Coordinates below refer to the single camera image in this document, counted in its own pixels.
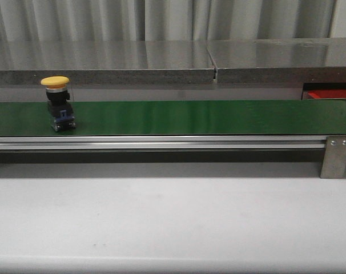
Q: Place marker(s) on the grey stone shelf left slab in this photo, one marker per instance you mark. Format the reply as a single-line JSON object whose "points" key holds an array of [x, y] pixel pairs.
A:
{"points": [[106, 62]]}

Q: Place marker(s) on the grey stone shelf slab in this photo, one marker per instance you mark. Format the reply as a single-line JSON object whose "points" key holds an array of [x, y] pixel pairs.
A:
{"points": [[295, 60], [106, 62]]}

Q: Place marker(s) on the white pleated curtain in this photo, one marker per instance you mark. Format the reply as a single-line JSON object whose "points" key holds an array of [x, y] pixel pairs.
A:
{"points": [[163, 20]]}

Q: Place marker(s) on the grey stone shelf right slab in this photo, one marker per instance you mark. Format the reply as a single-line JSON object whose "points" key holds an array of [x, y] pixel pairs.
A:
{"points": [[295, 60]]}

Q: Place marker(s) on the red plastic tray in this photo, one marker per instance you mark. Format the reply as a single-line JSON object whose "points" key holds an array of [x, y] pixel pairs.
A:
{"points": [[327, 94]]}

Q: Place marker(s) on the aluminium conveyor side rail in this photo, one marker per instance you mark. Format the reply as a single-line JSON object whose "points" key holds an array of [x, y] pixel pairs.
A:
{"points": [[161, 142]]}

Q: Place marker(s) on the yellow mushroom push button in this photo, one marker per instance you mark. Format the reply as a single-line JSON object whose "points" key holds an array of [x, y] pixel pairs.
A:
{"points": [[60, 110]]}

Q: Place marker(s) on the green conveyor belt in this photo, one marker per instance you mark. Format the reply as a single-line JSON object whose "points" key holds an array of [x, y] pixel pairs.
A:
{"points": [[219, 117]]}

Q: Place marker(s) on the steel conveyor support bracket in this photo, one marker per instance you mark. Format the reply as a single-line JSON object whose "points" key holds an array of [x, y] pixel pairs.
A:
{"points": [[334, 162]]}

